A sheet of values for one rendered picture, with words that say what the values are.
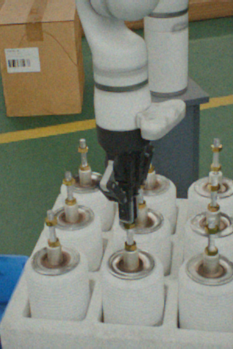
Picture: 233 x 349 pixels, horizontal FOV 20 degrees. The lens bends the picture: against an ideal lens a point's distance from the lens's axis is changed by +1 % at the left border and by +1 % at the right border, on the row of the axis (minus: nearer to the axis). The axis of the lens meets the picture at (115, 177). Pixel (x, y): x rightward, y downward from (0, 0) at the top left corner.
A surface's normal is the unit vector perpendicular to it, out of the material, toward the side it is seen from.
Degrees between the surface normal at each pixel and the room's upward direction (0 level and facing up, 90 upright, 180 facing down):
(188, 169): 90
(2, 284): 88
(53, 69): 90
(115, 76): 90
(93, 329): 0
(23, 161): 0
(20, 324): 0
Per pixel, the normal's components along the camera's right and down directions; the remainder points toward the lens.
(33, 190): -0.05, -0.87
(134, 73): 0.48, 0.41
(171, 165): 0.28, 0.46
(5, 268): -0.15, 0.47
